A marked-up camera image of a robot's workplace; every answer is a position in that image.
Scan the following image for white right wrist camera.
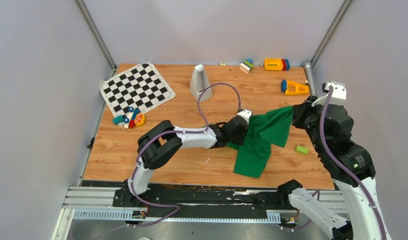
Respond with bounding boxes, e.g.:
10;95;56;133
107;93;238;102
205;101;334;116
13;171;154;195
311;81;347;107

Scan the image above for yellow round toy block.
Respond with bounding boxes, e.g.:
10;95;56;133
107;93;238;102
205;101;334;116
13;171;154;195
134;113;146;128

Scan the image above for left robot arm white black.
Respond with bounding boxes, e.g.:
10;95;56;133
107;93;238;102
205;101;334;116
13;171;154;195
125;115;250;207

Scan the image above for grey metal pipe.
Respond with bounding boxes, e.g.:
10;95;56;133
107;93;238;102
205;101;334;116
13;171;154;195
302;60;318;97

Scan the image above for orange blue toy ramp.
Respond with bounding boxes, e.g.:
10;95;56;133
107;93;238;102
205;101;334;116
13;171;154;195
281;79;310;96

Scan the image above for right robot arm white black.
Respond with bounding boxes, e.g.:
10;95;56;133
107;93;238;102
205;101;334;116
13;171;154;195
277;96;391;240

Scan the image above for white green blue toy blocks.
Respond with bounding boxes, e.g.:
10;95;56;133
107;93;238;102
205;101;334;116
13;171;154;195
239;58;254;74

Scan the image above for grey metronome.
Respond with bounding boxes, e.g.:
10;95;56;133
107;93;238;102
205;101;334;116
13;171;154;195
190;64;213;103

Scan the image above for green garment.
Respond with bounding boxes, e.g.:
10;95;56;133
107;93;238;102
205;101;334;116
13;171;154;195
227;106;293;178

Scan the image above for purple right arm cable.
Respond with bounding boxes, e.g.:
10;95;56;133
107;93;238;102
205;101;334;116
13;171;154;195
280;85;388;240

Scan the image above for yellow red blue toy block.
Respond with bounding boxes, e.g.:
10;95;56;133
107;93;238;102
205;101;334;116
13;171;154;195
264;58;290;71

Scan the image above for teal toy block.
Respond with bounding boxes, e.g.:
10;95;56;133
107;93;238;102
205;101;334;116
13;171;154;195
112;115;124;125

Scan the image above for small green block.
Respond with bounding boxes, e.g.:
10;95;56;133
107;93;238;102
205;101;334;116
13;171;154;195
295;145;309;155

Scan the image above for blue red toy block figure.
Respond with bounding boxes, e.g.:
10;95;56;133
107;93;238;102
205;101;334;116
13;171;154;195
124;106;140;129

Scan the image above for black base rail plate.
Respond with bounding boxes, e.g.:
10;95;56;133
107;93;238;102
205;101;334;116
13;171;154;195
112;183;298;219

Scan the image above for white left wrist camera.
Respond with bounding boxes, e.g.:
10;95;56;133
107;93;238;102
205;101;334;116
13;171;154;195
237;109;253;124

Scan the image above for black white checkerboard sheet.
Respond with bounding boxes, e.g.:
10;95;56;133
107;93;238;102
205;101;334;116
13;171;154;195
99;63;176;117

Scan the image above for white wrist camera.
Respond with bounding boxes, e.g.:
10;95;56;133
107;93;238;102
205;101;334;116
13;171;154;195
311;81;347;107
237;109;253;124

